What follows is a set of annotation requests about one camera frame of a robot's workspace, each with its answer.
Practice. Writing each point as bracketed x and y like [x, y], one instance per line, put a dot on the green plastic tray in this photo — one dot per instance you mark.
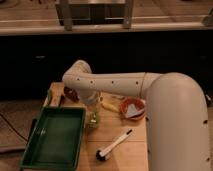
[55, 141]

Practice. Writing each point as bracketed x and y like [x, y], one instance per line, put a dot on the orange bowl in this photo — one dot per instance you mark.
[139, 104]

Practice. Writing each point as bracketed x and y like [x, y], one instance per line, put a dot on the white handled dish brush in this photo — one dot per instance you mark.
[103, 153]

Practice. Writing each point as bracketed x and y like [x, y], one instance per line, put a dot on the yellow banana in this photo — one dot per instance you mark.
[110, 107]

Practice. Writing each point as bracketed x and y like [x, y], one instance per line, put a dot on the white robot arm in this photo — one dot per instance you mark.
[176, 113]

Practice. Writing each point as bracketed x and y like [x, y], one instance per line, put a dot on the dark red bowl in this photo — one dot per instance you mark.
[71, 94]

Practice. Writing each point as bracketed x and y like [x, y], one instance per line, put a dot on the white napkin in bowl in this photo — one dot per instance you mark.
[133, 111]

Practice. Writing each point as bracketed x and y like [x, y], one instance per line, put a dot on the green handled utensil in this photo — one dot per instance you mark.
[49, 97]

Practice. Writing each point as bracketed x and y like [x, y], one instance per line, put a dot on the white stool frame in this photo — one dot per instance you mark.
[94, 12]

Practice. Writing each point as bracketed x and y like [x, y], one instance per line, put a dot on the green plastic cup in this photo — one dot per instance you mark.
[93, 120]

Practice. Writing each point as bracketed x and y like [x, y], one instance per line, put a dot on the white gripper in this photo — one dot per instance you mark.
[91, 99]

